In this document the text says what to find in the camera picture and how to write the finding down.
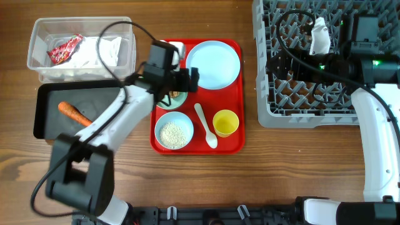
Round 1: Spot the green bowl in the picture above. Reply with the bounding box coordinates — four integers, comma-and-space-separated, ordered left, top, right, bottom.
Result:
157, 92, 188, 111

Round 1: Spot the light blue plate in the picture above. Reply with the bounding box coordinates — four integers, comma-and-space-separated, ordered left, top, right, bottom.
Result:
186, 41, 241, 90

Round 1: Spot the red snack wrapper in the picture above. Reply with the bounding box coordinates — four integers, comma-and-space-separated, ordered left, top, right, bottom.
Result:
47, 34, 84, 65

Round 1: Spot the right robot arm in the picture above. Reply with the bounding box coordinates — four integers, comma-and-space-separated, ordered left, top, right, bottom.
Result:
267, 13, 399, 224

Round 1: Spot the orange carrot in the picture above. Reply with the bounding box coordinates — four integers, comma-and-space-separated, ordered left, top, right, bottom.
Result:
58, 101, 92, 127

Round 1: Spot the white plastic spoon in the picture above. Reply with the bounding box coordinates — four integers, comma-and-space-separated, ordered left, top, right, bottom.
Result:
194, 103, 218, 149

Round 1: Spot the black square bin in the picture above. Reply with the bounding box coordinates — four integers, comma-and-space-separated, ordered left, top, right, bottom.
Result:
33, 79, 120, 140

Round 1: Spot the blue bowl with rice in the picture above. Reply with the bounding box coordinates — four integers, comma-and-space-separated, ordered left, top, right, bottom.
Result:
154, 111, 194, 150

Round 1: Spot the yellow plastic cup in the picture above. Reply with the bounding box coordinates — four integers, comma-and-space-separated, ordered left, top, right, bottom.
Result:
212, 109, 239, 138

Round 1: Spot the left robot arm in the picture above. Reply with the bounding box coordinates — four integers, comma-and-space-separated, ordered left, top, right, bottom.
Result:
41, 41, 199, 224

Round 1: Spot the clear plastic bin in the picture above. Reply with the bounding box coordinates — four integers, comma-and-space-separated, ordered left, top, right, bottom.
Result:
27, 16, 136, 83

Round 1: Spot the white napkin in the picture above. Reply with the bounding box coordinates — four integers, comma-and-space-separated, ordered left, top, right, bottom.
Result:
54, 37, 122, 68

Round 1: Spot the red plastic tray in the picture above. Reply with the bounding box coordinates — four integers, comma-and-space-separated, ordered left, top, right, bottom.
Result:
150, 39, 245, 155

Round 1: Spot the brown food scrap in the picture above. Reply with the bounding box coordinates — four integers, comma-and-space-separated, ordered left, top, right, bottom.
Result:
169, 91, 179, 98

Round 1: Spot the grey dishwasher rack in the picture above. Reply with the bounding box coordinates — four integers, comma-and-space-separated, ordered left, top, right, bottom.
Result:
252, 0, 399, 128

